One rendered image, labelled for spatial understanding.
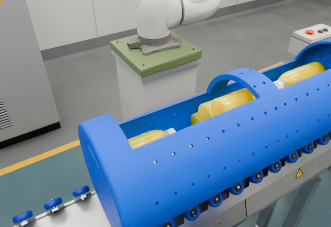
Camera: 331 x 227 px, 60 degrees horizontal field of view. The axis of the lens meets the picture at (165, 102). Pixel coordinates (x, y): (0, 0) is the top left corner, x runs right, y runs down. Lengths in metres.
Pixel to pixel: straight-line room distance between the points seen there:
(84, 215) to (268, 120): 0.53
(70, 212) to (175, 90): 0.76
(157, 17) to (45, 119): 1.49
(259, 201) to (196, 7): 0.81
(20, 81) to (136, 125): 1.52
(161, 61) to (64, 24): 2.41
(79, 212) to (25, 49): 1.48
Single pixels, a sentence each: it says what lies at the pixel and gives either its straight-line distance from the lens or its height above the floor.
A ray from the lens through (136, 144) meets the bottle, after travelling 0.77.
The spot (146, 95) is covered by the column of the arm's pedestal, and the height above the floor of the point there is 0.88.
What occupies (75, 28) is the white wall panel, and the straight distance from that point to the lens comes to 3.57.
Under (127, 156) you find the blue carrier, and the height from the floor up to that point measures 1.22.
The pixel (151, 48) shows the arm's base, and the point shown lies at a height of 1.06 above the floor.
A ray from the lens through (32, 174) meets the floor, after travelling 2.29.
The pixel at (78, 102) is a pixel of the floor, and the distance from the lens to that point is 2.82.
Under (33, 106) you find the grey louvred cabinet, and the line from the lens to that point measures 2.36.
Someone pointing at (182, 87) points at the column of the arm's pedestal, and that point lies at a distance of 1.38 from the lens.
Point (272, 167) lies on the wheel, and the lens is 0.92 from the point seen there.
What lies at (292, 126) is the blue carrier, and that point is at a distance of 0.78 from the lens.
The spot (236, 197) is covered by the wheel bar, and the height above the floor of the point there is 0.93.
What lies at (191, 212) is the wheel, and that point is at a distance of 0.78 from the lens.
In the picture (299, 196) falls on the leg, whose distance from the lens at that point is 1.51.
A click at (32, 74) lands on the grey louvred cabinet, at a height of 0.57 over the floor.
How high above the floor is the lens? 1.63
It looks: 37 degrees down
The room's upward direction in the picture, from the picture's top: straight up
